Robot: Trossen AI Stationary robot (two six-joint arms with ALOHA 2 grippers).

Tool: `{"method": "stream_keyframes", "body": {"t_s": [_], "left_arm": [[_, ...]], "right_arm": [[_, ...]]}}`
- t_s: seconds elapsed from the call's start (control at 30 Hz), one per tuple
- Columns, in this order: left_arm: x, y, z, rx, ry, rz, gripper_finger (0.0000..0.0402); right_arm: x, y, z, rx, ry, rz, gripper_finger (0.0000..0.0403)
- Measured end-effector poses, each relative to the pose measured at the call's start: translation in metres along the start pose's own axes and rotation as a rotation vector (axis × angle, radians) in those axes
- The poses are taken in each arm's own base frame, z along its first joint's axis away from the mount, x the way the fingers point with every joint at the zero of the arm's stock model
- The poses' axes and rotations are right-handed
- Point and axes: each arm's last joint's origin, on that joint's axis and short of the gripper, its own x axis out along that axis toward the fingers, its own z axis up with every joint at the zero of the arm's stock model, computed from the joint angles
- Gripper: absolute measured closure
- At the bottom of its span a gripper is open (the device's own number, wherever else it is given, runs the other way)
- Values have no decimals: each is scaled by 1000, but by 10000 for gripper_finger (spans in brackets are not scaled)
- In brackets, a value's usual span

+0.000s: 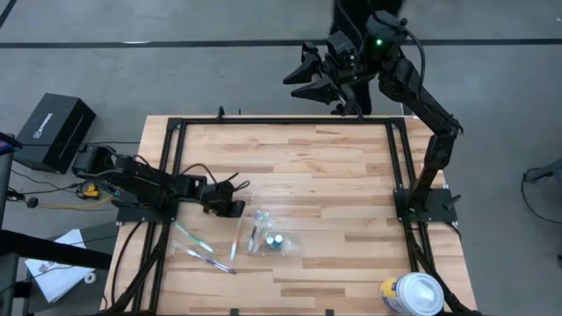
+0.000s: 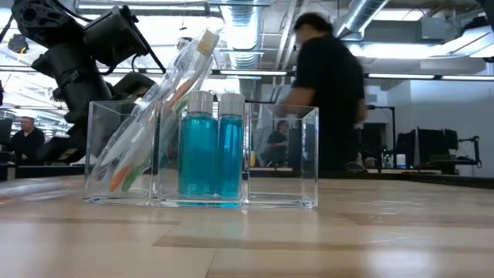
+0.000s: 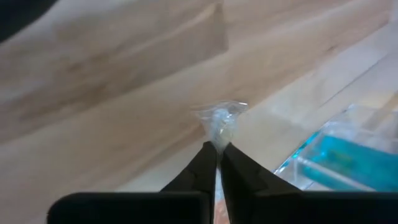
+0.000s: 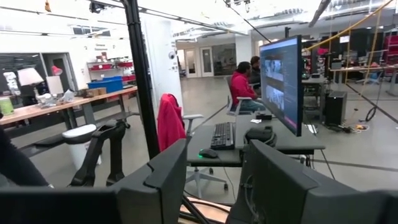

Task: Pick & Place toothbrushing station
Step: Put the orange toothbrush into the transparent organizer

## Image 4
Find large computer monitor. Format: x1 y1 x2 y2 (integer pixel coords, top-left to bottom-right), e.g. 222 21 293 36
259 34 305 138

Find black headphones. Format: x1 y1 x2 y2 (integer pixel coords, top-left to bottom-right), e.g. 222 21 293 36
243 125 278 147

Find white square panel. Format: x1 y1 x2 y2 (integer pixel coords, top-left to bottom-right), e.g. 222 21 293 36
45 75 65 96

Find red jacket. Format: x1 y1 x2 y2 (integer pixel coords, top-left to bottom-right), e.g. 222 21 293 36
156 92 187 153

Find grey office chair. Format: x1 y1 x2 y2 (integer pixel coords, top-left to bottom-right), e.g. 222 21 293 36
156 92 230 200
224 75 264 117

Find shelf with red bins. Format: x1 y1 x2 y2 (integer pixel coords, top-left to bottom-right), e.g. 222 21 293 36
86 57 137 83

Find black computer tower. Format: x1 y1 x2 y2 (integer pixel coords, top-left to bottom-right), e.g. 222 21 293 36
324 90 348 127

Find person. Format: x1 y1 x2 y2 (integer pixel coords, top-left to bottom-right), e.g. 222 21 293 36
229 61 267 113
248 55 262 94

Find black frame post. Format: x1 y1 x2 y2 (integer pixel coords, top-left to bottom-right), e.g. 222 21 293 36
122 0 162 160

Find blue storage bin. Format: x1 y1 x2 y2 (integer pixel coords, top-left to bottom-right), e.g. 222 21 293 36
86 75 124 94

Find white table lamp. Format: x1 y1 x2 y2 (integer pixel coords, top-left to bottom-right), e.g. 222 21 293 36
17 67 45 105

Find white trash bin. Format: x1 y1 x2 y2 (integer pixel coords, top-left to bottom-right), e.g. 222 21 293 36
61 123 103 171

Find black keyboard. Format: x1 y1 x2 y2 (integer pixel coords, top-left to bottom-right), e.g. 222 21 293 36
210 121 235 151

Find wooden workbench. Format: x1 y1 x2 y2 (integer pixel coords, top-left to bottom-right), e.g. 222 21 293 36
0 86 140 147

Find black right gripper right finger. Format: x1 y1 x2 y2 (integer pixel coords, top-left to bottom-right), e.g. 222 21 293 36
226 139 354 224

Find black computer mouse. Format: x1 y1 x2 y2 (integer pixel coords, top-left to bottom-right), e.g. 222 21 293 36
198 147 219 159

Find yellow hanging cable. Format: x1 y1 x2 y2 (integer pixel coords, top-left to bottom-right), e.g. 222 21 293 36
303 0 397 53

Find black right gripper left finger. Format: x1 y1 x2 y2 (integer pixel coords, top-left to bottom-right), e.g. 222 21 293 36
112 138 188 224

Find black desk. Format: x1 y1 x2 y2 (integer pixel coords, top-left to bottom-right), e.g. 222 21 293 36
185 114 326 168

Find small black box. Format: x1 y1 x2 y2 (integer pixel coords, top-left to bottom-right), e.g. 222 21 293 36
254 111 274 121

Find brown cardboard box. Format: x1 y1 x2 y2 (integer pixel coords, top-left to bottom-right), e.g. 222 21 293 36
81 87 107 98

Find white pillar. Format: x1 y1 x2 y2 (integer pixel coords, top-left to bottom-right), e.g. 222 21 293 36
141 14 184 119

